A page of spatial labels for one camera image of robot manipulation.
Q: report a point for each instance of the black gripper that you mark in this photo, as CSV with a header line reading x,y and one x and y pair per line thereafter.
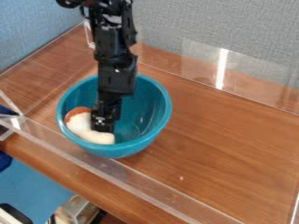
x,y
116,70

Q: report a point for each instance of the brown and white plush mushroom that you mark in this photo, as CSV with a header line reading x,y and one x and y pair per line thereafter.
x,y
77,121

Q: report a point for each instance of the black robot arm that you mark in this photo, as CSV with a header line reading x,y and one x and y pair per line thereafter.
x,y
113,10

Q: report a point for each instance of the blue plastic bowl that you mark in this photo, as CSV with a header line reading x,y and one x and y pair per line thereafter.
x,y
145,113

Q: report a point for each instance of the blue cloth at left edge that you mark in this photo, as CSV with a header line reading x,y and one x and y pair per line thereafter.
x,y
5,159

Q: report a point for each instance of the clutter under table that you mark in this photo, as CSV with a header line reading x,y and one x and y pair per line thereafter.
x,y
75,211

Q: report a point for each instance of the clear acrylic front barrier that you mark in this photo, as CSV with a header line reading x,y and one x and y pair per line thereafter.
x,y
92,176

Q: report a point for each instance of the clear acrylic barrier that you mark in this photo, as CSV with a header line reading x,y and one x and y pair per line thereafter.
x,y
92,176
229,71

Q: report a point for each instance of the clear acrylic back barrier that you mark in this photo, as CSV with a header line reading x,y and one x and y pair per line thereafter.
x,y
229,71

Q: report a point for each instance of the clear acrylic left bracket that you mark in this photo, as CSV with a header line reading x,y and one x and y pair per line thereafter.
x,y
12,122

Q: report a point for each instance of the clear acrylic corner bracket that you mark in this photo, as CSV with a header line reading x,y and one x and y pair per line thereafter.
x,y
88,34

